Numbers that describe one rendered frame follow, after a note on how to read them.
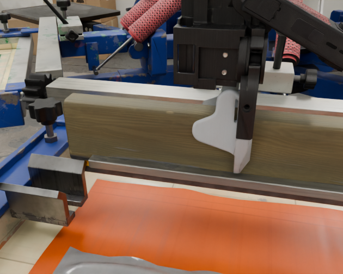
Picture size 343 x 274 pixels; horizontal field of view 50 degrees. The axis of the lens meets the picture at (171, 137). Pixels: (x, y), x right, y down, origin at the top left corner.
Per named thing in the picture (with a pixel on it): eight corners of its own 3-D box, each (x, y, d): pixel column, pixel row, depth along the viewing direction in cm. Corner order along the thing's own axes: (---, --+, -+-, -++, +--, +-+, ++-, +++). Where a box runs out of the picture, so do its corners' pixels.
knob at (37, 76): (55, 123, 64) (48, 82, 60) (25, 119, 65) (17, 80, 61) (74, 106, 70) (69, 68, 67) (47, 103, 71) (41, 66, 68)
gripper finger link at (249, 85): (235, 127, 38) (243, 41, 35) (252, 129, 37) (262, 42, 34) (232, 143, 33) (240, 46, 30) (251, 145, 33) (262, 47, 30)
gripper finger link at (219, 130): (193, 166, 40) (197, 82, 37) (248, 173, 39) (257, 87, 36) (187, 179, 37) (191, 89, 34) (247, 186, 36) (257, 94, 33)
